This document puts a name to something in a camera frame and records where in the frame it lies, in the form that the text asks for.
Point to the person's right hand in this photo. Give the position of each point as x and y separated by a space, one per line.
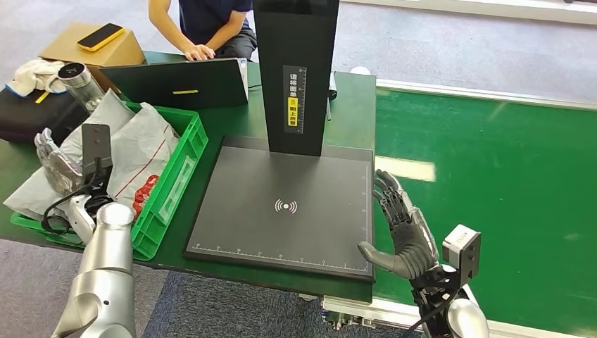
198 52

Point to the black inbound scanner machine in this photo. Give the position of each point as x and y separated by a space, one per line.
289 233

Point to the black silver handheld device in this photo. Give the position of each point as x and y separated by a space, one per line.
331 88

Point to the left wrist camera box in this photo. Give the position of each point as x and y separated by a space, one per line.
96 144

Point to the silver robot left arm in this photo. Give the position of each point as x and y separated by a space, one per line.
105 261

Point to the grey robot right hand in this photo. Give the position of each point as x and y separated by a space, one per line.
410 242

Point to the green conveyor belt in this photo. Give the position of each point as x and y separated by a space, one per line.
513 154

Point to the black bag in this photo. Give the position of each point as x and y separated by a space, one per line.
28 121

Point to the aluminium conveyor frame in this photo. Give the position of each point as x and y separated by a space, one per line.
466 91

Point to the person's left forearm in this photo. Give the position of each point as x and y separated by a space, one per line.
228 30

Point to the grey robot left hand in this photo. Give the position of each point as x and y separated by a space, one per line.
60 168

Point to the person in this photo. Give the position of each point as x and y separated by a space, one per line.
210 18

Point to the brown cardboard box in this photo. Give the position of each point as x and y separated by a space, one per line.
116 50

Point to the white towel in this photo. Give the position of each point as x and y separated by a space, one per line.
35 74

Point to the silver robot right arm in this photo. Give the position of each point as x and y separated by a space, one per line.
466 322

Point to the green plastic crate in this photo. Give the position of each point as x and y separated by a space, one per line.
182 154

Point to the clear bottle with steel lid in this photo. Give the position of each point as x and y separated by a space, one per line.
79 84

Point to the phone with yellow case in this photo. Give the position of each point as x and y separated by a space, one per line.
100 37

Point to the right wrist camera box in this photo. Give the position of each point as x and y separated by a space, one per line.
459 249

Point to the small white round object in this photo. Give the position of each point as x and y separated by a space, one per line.
360 71

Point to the person's right forearm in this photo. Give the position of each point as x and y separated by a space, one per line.
168 25

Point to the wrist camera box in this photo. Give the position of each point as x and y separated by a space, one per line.
459 249
96 144

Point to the metal terminal block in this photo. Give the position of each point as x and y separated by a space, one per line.
347 320

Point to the black laptop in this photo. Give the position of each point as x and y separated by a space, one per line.
186 84

